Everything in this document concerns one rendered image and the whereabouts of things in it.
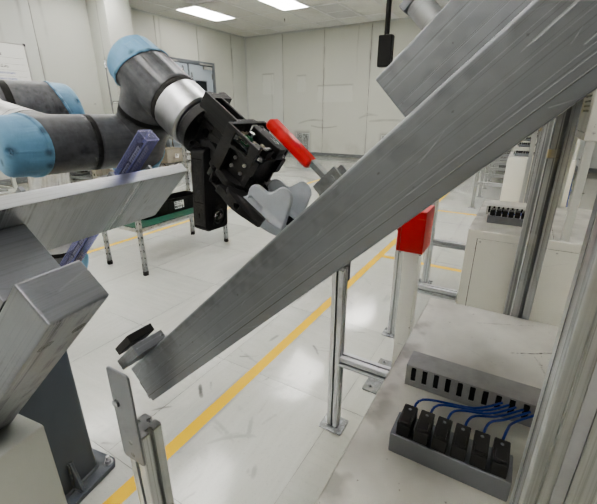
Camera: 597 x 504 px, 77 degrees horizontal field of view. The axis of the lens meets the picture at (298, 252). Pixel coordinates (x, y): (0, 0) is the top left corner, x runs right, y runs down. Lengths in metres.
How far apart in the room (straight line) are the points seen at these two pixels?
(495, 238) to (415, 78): 1.51
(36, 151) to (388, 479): 0.62
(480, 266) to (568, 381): 1.58
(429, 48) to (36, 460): 0.49
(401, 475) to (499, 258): 1.34
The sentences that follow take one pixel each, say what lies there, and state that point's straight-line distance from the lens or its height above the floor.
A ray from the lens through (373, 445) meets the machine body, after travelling 0.66.
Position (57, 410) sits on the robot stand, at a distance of 1.33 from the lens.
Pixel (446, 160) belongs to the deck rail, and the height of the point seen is 1.07.
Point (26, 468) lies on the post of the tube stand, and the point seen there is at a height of 0.80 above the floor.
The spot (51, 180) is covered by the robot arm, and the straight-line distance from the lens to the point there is 1.03.
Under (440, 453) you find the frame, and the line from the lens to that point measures 0.62.
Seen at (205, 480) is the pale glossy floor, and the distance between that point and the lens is 1.43.
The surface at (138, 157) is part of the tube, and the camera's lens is 0.33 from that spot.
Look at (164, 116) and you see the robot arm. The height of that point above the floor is 1.09.
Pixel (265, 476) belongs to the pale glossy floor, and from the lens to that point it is 1.41.
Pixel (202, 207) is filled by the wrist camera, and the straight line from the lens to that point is 0.52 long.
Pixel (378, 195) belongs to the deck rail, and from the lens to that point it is 0.30.
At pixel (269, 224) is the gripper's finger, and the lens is 0.45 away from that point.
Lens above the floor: 1.10
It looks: 21 degrees down
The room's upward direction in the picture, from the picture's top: straight up
